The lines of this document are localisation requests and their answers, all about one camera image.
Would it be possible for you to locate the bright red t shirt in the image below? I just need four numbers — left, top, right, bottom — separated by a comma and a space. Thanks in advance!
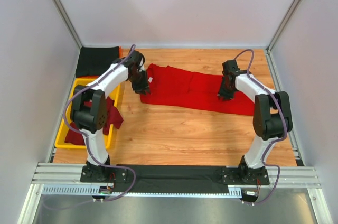
140, 64, 254, 116

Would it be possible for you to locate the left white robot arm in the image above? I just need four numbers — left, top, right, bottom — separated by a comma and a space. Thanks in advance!
67, 47, 150, 173

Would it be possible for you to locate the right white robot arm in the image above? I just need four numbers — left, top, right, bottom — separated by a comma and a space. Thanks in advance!
218, 60, 293, 182

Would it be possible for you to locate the dark red t shirt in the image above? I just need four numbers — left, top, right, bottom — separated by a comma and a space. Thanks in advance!
64, 97, 124, 146

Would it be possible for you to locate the folded black t shirt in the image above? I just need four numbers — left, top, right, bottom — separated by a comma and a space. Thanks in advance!
75, 46, 120, 78

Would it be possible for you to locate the black cloth strip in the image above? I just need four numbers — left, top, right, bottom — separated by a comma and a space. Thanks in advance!
114, 165, 229, 194

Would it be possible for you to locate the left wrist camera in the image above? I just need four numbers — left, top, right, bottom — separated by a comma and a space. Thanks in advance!
131, 51, 145, 67

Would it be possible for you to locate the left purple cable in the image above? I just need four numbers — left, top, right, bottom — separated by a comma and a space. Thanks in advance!
42, 44, 137, 210

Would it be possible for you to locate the right aluminium corner post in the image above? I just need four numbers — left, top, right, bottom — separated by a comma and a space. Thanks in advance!
266, 0, 302, 53

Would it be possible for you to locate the aluminium corner post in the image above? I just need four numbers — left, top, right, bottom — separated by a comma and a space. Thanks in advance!
266, 0, 302, 53
52, 0, 82, 48

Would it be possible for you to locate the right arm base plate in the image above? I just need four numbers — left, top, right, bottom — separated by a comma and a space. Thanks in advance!
216, 167, 270, 185

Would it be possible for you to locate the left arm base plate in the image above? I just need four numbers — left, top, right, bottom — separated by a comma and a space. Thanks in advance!
80, 163, 133, 183

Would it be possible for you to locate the aluminium front rail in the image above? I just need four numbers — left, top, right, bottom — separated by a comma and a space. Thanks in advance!
31, 163, 321, 189

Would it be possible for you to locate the slotted grey cable duct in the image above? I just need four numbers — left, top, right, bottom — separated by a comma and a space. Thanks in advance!
42, 184, 242, 199

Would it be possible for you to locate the left aluminium corner post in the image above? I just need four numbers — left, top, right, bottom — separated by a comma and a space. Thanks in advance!
52, 0, 82, 48

